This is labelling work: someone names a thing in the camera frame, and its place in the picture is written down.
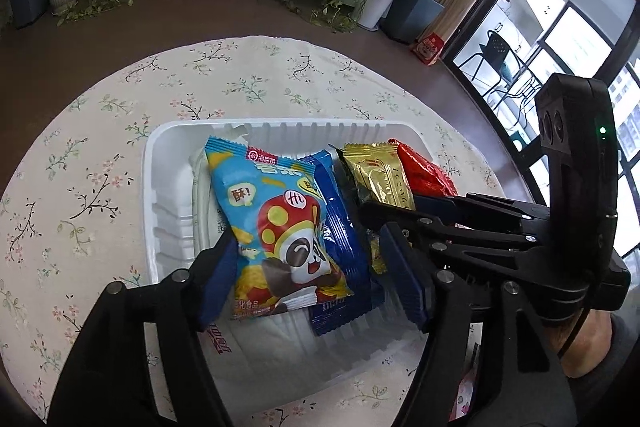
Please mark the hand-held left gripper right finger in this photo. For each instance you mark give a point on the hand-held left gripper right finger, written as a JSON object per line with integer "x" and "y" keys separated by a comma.
{"x": 405, "y": 277}

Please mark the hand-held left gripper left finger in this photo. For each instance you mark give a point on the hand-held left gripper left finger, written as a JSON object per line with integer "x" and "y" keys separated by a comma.
{"x": 217, "y": 277}

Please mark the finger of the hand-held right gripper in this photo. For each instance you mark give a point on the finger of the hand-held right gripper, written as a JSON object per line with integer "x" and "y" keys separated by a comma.
{"x": 490, "y": 207}
{"x": 400, "y": 219}

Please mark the gold snack packet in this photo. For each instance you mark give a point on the gold snack packet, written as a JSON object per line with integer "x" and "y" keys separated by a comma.
{"x": 375, "y": 177}

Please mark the shiny red snack packet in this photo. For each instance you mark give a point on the shiny red snack packet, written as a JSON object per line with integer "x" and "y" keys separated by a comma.
{"x": 420, "y": 172}

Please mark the dark blue snack packet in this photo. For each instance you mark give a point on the dark blue snack packet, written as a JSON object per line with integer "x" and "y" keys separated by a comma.
{"x": 345, "y": 247}

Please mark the white snack packet red label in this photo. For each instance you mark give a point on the white snack packet red label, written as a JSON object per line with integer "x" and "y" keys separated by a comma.
{"x": 250, "y": 342}

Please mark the light blue panda snack packet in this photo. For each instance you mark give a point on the light blue panda snack packet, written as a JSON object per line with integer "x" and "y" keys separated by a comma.
{"x": 280, "y": 227}

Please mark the white plastic tray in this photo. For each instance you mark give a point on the white plastic tray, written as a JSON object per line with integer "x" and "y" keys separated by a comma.
{"x": 170, "y": 187}

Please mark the person's right forearm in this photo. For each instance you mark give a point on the person's right forearm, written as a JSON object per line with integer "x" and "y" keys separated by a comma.
{"x": 590, "y": 347}

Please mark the black balcony chair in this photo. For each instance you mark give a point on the black balcony chair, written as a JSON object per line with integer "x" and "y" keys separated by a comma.
{"x": 500, "y": 49}

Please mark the red gift bag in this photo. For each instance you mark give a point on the red gift bag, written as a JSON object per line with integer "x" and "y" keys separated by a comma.
{"x": 429, "y": 49}

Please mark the round table with floral cloth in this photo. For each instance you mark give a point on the round table with floral cloth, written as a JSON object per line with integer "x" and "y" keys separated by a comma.
{"x": 100, "y": 132}

